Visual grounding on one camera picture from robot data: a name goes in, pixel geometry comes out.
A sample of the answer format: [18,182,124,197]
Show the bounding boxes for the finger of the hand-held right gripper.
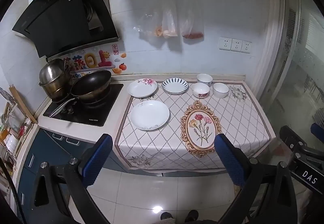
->
[310,123,324,144]
[280,125,308,154]

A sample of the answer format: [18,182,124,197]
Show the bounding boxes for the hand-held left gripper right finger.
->
[214,133,298,224]

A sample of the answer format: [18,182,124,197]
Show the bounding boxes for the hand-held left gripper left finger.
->
[19,133,113,224]

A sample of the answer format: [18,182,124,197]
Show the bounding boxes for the white bowl with blue pattern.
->
[197,73,212,87]

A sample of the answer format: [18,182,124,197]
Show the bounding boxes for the black cooktop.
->
[43,83,124,127]

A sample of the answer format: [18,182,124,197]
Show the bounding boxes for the blue kitchen cabinet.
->
[18,128,127,214]

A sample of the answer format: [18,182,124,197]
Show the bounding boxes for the printed floral table mat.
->
[115,80,276,172]

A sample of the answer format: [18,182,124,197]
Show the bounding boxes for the black shoe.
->
[185,210,199,223]
[160,211,175,222]

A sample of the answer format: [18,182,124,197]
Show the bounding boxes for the large white plate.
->
[130,100,170,131]

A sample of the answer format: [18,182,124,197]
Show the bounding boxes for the plain white bowl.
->
[212,82,230,99]

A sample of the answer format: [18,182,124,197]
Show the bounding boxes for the glass sliding door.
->
[263,0,324,126]

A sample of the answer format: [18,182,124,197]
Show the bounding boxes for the black wok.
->
[49,69,112,118]

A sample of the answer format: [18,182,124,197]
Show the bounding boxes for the white bowl with red flowers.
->
[192,83,210,98]

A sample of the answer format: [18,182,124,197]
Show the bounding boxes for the brass-coloured pot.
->
[43,80,74,103]

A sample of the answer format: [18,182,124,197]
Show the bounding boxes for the white plate with pink flowers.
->
[127,78,158,98]

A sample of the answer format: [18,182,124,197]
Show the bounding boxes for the kitchen storage rack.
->
[0,87,34,176]

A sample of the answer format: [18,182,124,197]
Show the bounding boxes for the wooden cutting board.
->
[9,85,38,124]

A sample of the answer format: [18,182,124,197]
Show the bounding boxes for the white plate with blue stripes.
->
[161,78,189,94]

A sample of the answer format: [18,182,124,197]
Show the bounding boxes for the crumpled clear plastic bag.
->
[133,11,163,40]

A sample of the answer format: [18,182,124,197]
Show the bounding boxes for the black range hood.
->
[12,0,119,59]

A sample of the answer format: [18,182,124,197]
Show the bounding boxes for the clear plastic bag with chillies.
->
[180,0,204,39]

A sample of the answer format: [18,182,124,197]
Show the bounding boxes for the clear plastic bag with garlic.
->
[158,0,179,39]

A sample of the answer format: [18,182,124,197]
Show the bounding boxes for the black cable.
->
[0,158,27,224]

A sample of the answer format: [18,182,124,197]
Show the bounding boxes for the colourful wall sticker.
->
[63,44,127,76]

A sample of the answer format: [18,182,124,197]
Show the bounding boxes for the white wall outlet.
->
[241,40,253,53]
[219,37,232,50]
[231,39,243,52]

